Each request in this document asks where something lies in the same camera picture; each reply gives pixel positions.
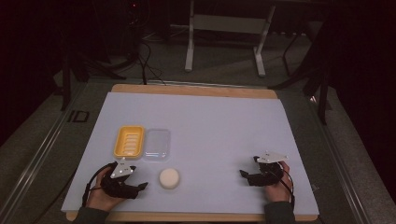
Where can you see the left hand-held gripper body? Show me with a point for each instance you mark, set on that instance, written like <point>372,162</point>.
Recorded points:
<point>120,186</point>

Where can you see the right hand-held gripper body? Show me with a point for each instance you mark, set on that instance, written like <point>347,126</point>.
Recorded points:
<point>267,177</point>

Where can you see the person's right hand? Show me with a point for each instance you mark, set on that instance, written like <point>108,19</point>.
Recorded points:
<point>278,193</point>

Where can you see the person's left hand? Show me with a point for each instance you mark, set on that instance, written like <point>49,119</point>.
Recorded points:
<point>99,199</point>

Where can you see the yellow soap dish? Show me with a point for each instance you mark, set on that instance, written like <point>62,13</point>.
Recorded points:
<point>129,142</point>

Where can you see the clear plastic lid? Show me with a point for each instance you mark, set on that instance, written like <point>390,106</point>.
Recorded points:
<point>157,144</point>

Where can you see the pale blue table mat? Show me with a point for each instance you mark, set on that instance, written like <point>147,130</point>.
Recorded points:
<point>218,130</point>

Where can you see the black stand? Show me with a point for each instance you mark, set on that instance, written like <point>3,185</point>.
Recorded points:
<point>66,81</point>
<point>323,99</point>

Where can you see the white metal stand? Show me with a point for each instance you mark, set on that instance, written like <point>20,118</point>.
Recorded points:
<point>229,24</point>

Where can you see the dark equipment with red light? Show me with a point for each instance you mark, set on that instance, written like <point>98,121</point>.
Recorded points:
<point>133,21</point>

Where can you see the metal floor rail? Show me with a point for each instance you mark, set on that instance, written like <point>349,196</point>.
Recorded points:
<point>339,161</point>
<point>34,165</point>

